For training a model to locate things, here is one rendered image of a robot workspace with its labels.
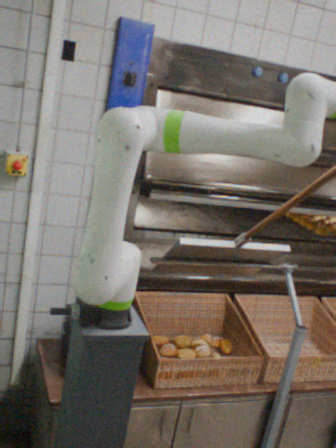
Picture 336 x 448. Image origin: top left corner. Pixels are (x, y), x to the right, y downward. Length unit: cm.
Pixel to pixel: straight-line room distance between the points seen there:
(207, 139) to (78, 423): 95
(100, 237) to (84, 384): 51
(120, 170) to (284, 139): 42
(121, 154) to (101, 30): 124
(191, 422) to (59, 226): 112
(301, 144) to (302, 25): 155
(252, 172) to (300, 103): 148
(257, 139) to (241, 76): 136
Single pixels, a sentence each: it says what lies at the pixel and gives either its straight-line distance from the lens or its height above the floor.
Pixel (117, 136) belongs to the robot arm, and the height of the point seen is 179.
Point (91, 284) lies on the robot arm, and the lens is 140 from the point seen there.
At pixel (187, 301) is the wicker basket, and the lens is 289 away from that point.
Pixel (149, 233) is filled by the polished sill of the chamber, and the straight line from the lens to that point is 270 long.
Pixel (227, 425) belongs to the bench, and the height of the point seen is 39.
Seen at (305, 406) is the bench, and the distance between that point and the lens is 295.
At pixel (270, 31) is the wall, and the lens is 278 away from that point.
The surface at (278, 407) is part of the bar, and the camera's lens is 277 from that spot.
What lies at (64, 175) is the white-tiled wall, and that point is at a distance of 252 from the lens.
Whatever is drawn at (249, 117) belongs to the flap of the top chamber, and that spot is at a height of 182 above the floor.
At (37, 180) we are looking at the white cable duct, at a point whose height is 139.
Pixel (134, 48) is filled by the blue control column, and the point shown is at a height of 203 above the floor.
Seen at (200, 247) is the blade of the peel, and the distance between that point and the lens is 230.
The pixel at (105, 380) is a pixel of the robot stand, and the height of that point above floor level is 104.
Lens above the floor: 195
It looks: 17 degrees down
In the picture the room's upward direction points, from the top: 11 degrees clockwise
